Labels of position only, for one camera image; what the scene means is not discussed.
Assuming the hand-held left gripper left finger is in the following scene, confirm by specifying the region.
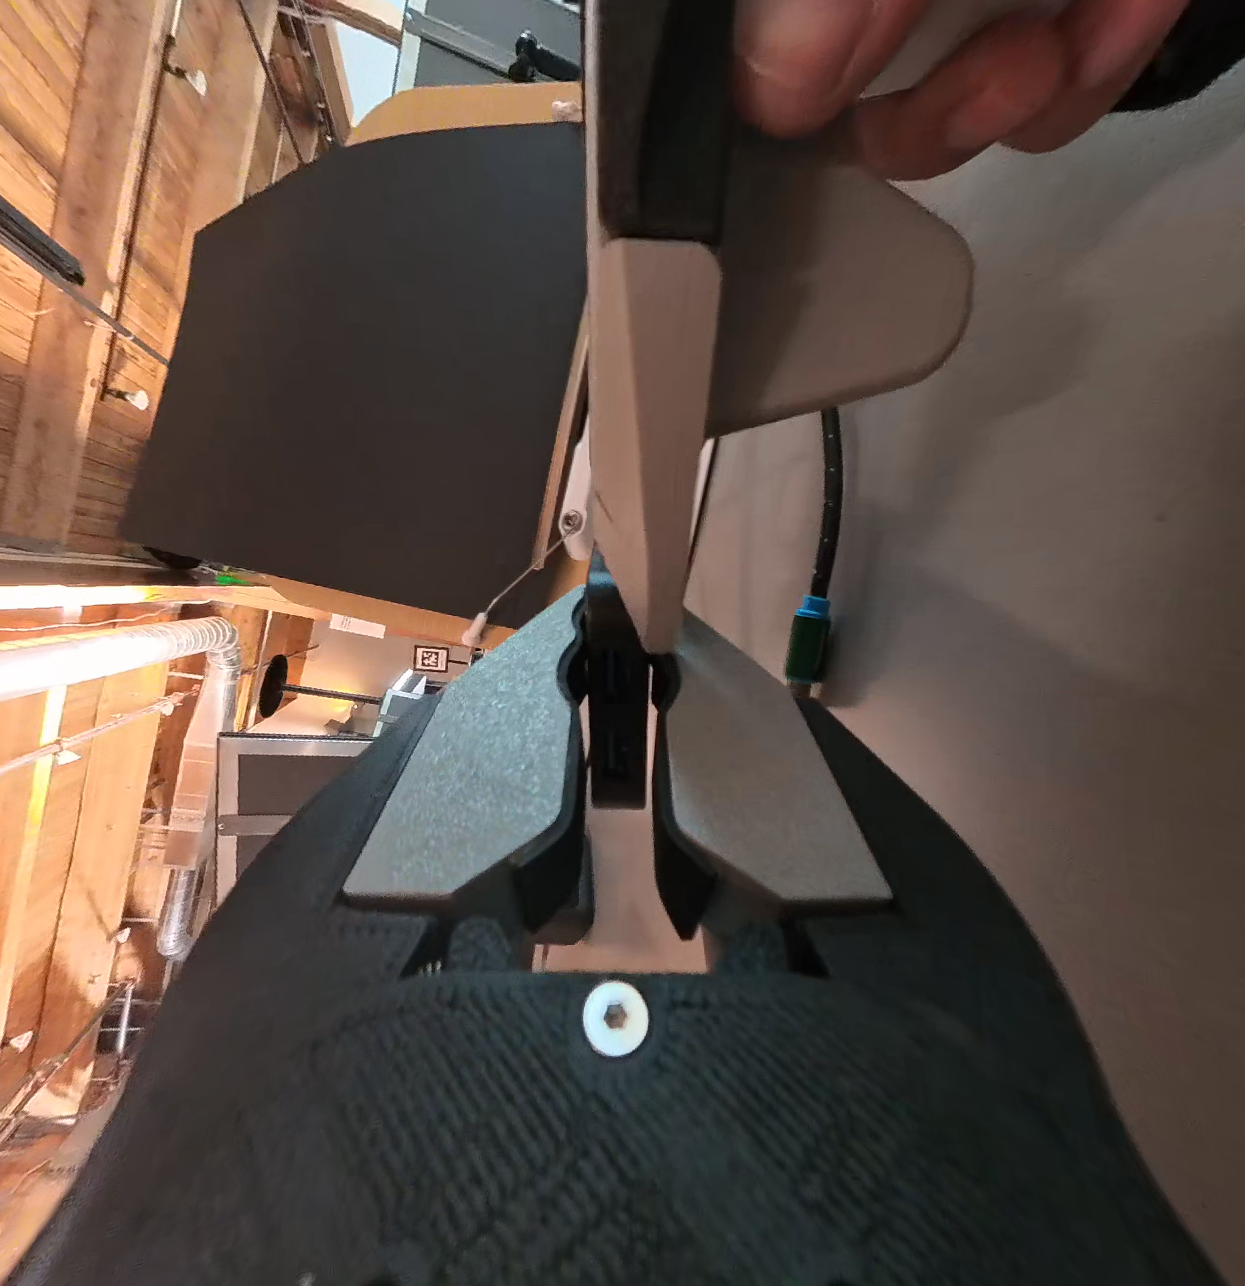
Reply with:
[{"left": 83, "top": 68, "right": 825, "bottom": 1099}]
[{"left": 339, "top": 585, "right": 596, "bottom": 943}]

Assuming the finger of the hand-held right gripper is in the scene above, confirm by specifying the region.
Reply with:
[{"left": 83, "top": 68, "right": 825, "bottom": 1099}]
[
  {"left": 584, "top": 0, "right": 728, "bottom": 656},
  {"left": 707, "top": 130, "right": 976, "bottom": 438}
]

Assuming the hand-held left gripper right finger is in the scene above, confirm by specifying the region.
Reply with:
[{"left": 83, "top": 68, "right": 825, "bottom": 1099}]
[{"left": 651, "top": 610, "right": 895, "bottom": 943}]

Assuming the dark grey USB hub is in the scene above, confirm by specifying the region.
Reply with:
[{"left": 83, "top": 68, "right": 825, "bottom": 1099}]
[{"left": 582, "top": 547, "right": 652, "bottom": 811}]

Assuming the black braided HDMI cable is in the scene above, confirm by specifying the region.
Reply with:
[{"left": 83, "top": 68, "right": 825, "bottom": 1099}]
[{"left": 782, "top": 404, "right": 846, "bottom": 702}]

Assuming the person's right hand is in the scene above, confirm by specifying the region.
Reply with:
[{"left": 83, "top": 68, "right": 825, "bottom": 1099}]
[{"left": 733, "top": 0, "right": 1201, "bottom": 183}]

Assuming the silver computer monitor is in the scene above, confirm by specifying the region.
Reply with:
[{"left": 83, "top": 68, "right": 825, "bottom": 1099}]
[{"left": 118, "top": 84, "right": 596, "bottom": 654}]

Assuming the silver ventilation duct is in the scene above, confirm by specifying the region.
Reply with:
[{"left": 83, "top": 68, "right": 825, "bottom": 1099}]
[{"left": 0, "top": 615, "right": 244, "bottom": 960}]

